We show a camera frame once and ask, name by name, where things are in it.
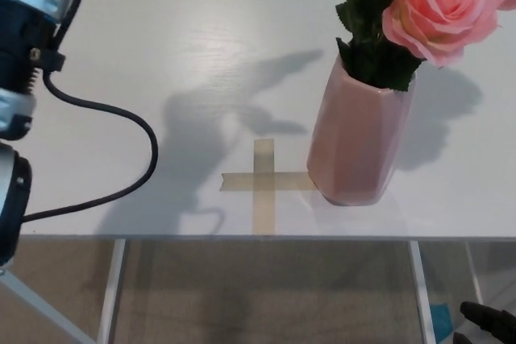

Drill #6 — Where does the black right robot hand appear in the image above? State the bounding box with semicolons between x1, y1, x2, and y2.
453;300;516;344

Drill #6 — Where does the pink artificial rose bunch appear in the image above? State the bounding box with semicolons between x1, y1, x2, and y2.
335;0;516;93

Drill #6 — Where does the pink faceted ceramic vase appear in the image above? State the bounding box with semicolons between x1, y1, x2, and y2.
306;56;417;205

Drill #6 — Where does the blue floor tape patch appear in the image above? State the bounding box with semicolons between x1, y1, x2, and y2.
429;302;452;341

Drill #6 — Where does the thin white table leg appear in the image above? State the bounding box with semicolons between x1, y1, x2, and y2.
465;241;485;305

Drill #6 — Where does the short beige tape strip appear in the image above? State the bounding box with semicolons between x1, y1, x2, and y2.
221;172;318;193

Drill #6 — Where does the grey-blue metal bar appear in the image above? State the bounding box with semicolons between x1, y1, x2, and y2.
0;267;88;344

